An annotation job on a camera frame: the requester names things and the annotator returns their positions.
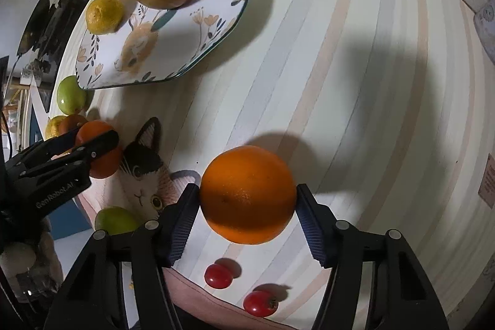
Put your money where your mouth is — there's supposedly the floral ceramic plate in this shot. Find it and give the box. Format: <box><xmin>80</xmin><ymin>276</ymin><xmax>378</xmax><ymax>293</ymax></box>
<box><xmin>75</xmin><ymin>0</ymin><xmax>248</xmax><ymax>90</ymax></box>

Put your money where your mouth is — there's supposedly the cherry tomato right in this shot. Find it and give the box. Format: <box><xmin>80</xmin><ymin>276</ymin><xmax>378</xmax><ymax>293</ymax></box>
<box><xmin>243</xmin><ymin>290</ymin><xmax>278</xmax><ymax>317</ymax></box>

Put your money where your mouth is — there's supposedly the small orange tangerine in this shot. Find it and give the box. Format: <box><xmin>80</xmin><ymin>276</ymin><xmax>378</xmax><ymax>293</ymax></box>
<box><xmin>75</xmin><ymin>121</ymin><xmax>123</xmax><ymax>179</ymax></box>

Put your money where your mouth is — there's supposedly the cherry tomato left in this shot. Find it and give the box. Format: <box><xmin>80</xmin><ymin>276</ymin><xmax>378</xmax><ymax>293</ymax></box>
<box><xmin>204</xmin><ymin>263</ymin><xmax>233</xmax><ymax>289</ymax></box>

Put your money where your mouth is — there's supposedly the yellow lemon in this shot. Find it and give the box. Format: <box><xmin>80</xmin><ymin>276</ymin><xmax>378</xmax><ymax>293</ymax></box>
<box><xmin>45</xmin><ymin>116</ymin><xmax>66</xmax><ymax>140</ymax></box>

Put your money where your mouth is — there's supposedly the green apple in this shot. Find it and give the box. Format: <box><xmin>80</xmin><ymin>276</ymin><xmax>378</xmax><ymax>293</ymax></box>
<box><xmin>95</xmin><ymin>206</ymin><xmax>143</xmax><ymax>235</ymax></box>

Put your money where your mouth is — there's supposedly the large orange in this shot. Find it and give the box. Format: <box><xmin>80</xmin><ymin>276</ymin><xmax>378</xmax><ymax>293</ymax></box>
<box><xmin>200</xmin><ymin>146</ymin><xmax>296</xmax><ymax>245</ymax></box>

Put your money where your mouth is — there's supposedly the dark reddish orange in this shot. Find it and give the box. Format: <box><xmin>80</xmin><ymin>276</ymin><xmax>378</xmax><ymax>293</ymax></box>
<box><xmin>58</xmin><ymin>114</ymin><xmax>87</xmax><ymax>135</ymax></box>

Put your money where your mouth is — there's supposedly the black induction cooktop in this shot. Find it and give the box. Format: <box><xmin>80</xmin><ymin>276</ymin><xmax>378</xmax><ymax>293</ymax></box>
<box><xmin>36</xmin><ymin>0</ymin><xmax>90</xmax><ymax>112</ymax></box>

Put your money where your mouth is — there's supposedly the striped cat pattern mat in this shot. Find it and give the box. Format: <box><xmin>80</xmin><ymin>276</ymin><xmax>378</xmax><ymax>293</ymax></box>
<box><xmin>90</xmin><ymin>0</ymin><xmax>494</xmax><ymax>329</ymax></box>

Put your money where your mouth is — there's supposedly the small yellow citrus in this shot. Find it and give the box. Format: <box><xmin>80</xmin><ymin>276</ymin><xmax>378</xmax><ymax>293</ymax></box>
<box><xmin>86</xmin><ymin>0</ymin><xmax>125</xmax><ymax>35</ymax></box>

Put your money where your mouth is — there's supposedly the black pan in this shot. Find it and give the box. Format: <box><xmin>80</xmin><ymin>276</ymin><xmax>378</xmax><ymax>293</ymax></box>
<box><xmin>17</xmin><ymin>0</ymin><xmax>50</xmax><ymax>58</ymax></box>

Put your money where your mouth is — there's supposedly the cherry tomato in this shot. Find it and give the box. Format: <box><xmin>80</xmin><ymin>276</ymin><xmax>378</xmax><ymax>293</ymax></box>
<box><xmin>243</xmin><ymin>290</ymin><xmax>278</xmax><ymax>317</ymax></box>
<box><xmin>204</xmin><ymin>263</ymin><xmax>233</xmax><ymax>289</ymax></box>

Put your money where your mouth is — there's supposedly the green fruit by plate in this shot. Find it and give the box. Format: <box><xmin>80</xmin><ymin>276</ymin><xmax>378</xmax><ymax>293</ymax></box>
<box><xmin>56</xmin><ymin>75</ymin><xmax>86</xmax><ymax>116</ymax></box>

